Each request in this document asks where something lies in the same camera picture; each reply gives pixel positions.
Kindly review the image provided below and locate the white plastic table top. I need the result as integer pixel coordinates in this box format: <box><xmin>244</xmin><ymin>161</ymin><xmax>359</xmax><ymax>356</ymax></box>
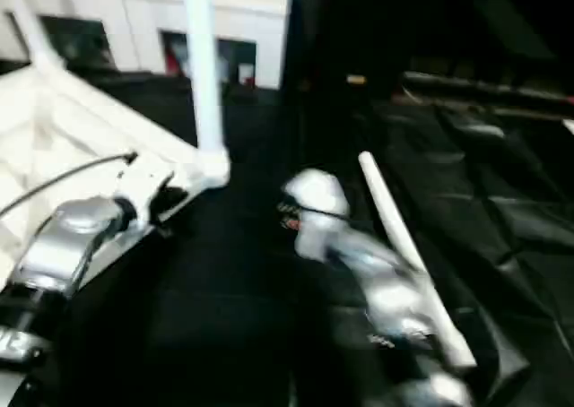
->
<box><xmin>0</xmin><ymin>62</ymin><xmax>231</xmax><ymax>287</ymax></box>

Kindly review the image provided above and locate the white plastic table leg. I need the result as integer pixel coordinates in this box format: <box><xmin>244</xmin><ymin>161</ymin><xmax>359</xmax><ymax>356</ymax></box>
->
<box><xmin>182</xmin><ymin>0</ymin><xmax>227</xmax><ymax>161</ymax></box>
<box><xmin>357</xmin><ymin>152</ymin><xmax>479</xmax><ymax>372</ymax></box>
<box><xmin>4</xmin><ymin>0</ymin><xmax>68</xmax><ymax>76</ymax></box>

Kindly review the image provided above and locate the black work mat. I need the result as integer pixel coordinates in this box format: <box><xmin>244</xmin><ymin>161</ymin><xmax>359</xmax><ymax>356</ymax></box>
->
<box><xmin>0</xmin><ymin>57</ymin><xmax>574</xmax><ymax>407</ymax></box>

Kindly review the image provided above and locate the red bottle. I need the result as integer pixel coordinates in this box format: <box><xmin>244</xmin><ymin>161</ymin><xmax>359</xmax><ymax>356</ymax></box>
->
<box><xmin>166</xmin><ymin>35</ymin><xmax>185</xmax><ymax>74</ymax></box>

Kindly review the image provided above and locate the white glass-door cabinet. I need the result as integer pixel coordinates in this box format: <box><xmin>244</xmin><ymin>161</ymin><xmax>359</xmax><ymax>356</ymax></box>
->
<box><xmin>0</xmin><ymin>0</ymin><xmax>292</xmax><ymax>90</ymax></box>

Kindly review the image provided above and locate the dark metal rod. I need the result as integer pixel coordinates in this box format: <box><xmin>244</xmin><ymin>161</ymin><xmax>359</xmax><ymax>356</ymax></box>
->
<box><xmin>404</xmin><ymin>71</ymin><xmax>574</xmax><ymax>105</ymax></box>

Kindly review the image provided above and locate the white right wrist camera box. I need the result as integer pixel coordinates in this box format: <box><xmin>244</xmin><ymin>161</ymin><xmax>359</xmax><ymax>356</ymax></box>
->
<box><xmin>281</xmin><ymin>168</ymin><xmax>352</xmax><ymax>257</ymax></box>

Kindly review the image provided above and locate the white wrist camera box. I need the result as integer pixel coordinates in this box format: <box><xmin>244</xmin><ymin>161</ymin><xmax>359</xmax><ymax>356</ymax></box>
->
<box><xmin>281</xmin><ymin>168</ymin><xmax>352</xmax><ymax>257</ymax></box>
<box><xmin>108</xmin><ymin>154</ymin><xmax>178</xmax><ymax>239</ymax></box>

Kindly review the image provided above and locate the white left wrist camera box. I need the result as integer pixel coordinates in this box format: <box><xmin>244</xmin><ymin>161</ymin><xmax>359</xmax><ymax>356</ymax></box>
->
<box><xmin>108</xmin><ymin>154</ymin><xmax>178</xmax><ymax>239</ymax></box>

